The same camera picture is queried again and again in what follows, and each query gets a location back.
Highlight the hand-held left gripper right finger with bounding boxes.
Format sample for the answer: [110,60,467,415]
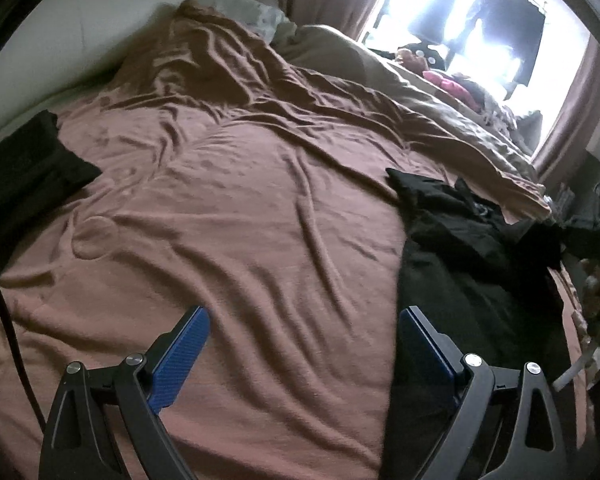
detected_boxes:
[399,306,567,480]

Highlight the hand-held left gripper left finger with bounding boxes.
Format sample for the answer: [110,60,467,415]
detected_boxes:
[39,305,211,480]

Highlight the black garment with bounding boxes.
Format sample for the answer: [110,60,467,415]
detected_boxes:
[380,167,581,480]

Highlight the dark hanging clothes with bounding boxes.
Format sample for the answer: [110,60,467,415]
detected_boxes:
[415,0,547,88]

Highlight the brown blanket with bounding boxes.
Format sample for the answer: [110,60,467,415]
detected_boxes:
[0,0,596,480]

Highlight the folded black cloth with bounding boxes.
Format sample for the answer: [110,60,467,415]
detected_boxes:
[0,110,103,281]

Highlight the beige duvet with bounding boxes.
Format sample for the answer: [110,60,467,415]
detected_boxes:
[275,24,553,221]

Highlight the brown plush toy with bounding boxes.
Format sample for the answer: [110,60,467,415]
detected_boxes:
[395,45,446,73]

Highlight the white padded headboard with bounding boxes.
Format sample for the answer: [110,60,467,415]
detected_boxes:
[0,0,271,146]

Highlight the light grey pillow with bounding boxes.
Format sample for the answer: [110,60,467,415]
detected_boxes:
[192,0,293,43]

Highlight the black cable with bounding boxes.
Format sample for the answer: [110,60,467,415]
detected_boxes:
[0,255,47,436]

